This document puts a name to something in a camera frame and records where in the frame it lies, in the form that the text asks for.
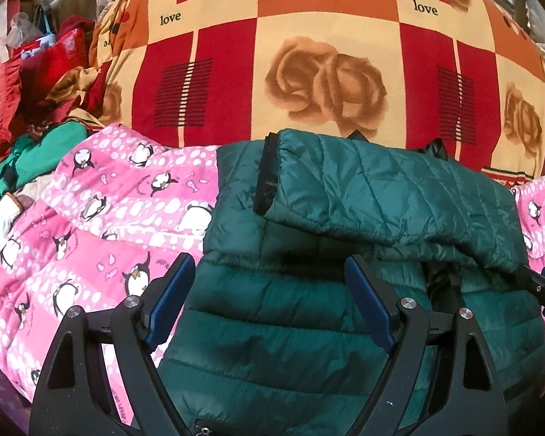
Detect pink penguin blanket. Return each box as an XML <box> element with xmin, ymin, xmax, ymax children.
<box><xmin>0</xmin><ymin>123</ymin><xmax>545</xmax><ymax>427</ymax></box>

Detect red clothes pile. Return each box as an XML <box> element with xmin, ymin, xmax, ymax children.
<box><xmin>0</xmin><ymin>16</ymin><xmax>121</xmax><ymax>162</ymax></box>

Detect dark green puffer jacket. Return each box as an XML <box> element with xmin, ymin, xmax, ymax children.
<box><xmin>159</xmin><ymin>130</ymin><xmax>545</xmax><ymax>435</ymax></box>

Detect red orange rose blanket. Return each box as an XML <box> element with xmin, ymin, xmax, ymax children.
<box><xmin>89</xmin><ymin>0</ymin><xmax>545</xmax><ymax>185</ymax></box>

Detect green garment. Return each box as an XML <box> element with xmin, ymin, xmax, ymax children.
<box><xmin>0</xmin><ymin>121</ymin><xmax>87</xmax><ymax>200</ymax></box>

